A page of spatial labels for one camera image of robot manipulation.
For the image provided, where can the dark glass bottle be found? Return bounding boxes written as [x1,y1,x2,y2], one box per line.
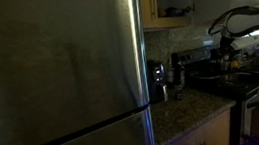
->
[170,59,189,102]

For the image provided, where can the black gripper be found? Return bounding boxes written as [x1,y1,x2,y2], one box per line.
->
[218,34,238,71]

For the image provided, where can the narrow beige cabinet door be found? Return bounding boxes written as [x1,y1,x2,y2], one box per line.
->
[139,0,163,30]

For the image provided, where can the metal bar handle narrow door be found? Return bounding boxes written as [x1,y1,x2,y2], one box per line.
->
[148,0,160,19]

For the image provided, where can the black kitchen stove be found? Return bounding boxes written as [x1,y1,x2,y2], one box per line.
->
[169,38,259,145]

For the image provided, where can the items inside cabinet shelf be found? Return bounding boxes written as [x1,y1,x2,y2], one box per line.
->
[156,3,195,20]

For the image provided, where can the granite countertop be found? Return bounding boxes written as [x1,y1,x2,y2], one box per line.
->
[151,108,238,145]

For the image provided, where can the stainless steel refrigerator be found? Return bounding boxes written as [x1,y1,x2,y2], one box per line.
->
[0,0,160,145]

